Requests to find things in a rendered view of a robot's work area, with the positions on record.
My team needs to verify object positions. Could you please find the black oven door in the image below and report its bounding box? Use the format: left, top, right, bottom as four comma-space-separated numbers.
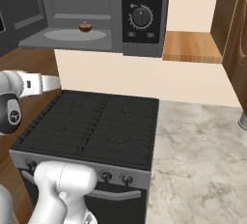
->
17, 168, 149, 224

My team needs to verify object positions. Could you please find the wooden cupboard door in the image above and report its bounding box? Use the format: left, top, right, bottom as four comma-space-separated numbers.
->
222, 0, 247, 118

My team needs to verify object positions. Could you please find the grey oven door handle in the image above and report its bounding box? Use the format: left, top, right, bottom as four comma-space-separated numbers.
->
20, 169, 143, 201

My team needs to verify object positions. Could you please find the grey microwave oven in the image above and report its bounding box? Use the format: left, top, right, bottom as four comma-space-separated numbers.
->
17, 0, 171, 59

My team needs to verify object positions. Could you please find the grey metal object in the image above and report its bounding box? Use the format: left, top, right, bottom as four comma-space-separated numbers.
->
237, 111, 247, 131

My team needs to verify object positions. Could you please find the brown round pastry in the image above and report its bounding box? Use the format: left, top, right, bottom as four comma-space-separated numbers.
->
78, 21, 93, 33

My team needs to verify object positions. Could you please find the grey microwave turntable plate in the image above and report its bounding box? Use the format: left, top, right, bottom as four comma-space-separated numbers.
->
43, 28, 107, 42

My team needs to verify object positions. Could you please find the dark grey microwave door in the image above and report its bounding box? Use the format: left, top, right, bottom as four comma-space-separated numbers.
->
0, 0, 50, 57

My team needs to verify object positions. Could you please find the black stove with oven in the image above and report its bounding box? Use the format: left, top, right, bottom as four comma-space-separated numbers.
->
9, 89, 160, 224

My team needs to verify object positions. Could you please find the black stove knob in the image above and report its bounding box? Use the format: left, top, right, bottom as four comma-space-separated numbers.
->
100, 170, 113, 184
26, 158, 38, 172
120, 173, 134, 187

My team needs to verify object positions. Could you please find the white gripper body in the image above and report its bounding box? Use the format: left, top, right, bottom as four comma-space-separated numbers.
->
41, 74, 63, 93

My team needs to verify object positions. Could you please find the open wooden cupboard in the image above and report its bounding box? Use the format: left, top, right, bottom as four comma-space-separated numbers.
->
162, 0, 244, 65

